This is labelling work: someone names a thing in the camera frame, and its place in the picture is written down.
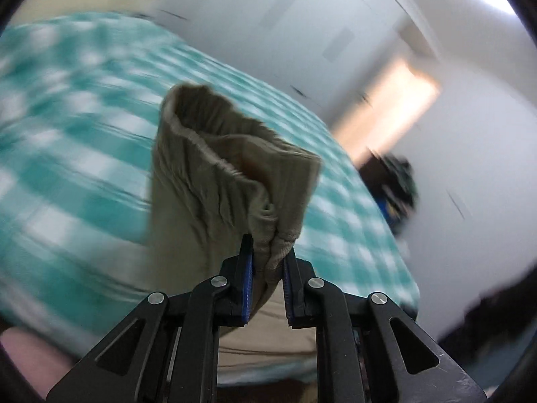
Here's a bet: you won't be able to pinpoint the white wardrobe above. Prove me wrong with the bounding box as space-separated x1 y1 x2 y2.
153 0 437 124

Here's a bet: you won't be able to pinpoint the teal plaid bed cover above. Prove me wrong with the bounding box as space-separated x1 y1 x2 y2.
1 12 420 356

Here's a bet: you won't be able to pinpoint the pink dotted pajama leg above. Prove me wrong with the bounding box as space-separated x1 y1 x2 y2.
1 327 75 398

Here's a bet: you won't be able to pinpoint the khaki beige pants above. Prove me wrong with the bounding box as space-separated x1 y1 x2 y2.
142 85 322 369

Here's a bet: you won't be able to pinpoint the dark wooden nightstand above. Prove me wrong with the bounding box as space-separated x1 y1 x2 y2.
358 152 392 200

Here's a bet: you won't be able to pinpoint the white door with handle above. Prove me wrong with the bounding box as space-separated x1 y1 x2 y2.
332 57 441 167

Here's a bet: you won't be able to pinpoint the pile of dark clothes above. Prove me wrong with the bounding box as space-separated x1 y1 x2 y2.
376 154 419 236

